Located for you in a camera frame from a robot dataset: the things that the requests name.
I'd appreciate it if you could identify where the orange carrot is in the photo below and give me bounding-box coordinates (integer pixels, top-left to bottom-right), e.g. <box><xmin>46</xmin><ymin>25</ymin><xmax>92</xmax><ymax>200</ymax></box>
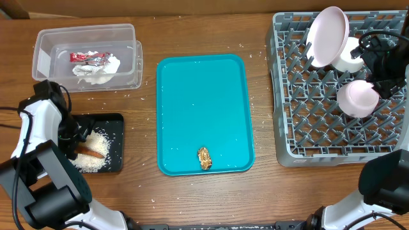
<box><xmin>74</xmin><ymin>146</ymin><xmax>105</xmax><ymax>158</ymax></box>

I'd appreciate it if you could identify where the pale green bowl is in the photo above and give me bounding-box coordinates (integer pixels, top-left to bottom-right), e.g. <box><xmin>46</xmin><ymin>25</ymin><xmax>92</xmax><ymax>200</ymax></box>
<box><xmin>331</xmin><ymin>37</ymin><xmax>364</xmax><ymax>73</ymax></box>

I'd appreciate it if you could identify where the small pink plate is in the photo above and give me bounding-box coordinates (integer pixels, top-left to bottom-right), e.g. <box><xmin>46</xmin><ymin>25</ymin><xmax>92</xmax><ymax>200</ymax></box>
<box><xmin>337</xmin><ymin>80</ymin><xmax>380</xmax><ymax>118</ymax></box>

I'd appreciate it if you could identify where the large white plate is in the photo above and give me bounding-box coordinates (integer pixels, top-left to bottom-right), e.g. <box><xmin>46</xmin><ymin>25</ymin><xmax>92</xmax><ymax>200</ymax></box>
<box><xmin>307</xmin><ymin>6</ymin><xmax>350</xmax><ymax>68</ymax></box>

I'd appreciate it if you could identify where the white napkin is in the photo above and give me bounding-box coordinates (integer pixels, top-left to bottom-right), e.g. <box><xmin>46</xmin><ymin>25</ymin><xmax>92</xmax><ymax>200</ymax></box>
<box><xmin>72</xmin><ymin>51</ymin><xmax>121</xmax><ymax>85</ymax></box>

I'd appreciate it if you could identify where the red snack wrapper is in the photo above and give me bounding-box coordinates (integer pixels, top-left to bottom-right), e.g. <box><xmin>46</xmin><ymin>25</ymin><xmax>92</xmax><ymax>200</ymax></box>
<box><xmin>70</xmin><ymin>52</ymin><xmax>111</xmax><ymax>66</ymax></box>

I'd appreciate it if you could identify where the brown food scrap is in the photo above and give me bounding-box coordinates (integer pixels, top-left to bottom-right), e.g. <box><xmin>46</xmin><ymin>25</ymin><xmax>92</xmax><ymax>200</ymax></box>
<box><xmin>197</xmin><ymin>147</ymin><xmax>212</xmax><ymax>171</ymax></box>

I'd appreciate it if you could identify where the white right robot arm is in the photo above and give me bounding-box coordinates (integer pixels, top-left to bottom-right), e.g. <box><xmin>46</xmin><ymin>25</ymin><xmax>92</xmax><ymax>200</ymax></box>
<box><xmin>296</xmin><ymin>21</ymin><xmax>408</xmax><ymax>229</ymax></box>

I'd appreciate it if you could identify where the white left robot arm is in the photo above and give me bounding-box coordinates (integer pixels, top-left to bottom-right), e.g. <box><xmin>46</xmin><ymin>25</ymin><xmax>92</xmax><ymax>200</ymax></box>
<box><xmin>1</xmin><ymin>80</ymin><xmax>141</xmax><ymax>229</ymax></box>

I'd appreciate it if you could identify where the pile of white rice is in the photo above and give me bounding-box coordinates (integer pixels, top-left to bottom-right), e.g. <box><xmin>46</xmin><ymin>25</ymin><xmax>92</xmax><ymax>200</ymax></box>
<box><xmin>70</xmin><ymin>130</ymin><xmax>111</xmax><ymax>173</ymax></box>

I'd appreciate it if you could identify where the black tray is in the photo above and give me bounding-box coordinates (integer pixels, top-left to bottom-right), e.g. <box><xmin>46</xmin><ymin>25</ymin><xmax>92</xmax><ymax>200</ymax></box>
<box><xmin>83</xmin><ymin>113</ymin><xmax>125</xmax><ymax>173</ymax></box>

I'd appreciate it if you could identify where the clear plastic bin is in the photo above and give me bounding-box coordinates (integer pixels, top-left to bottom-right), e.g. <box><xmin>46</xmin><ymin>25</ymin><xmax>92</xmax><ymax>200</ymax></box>
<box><xmin>32</xmin><ymin>24</ymin><xmax>143</xmax><ymax>92</ymax></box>

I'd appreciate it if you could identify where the grey dish rack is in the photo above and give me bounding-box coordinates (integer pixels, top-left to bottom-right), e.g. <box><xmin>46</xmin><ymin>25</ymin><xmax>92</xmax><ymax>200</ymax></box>
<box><xmin>266</xmin><ymin>12</ymin><xmax>408</xmax><ymax>167</ymax></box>

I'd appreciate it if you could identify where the teal plastic tray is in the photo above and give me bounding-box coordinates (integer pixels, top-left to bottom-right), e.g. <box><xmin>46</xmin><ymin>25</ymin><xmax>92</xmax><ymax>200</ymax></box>
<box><xmin>157</xmin><ymin>54</ymin><xmax>255</xmax><ymax>176</ymax></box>

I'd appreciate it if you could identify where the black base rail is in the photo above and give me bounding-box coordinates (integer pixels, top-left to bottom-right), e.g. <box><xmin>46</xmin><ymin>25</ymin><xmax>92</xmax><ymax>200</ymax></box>
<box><xmin>130</xmin><ymin>220</ymin><xmax>365</xmax><ymax>230</ymax></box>

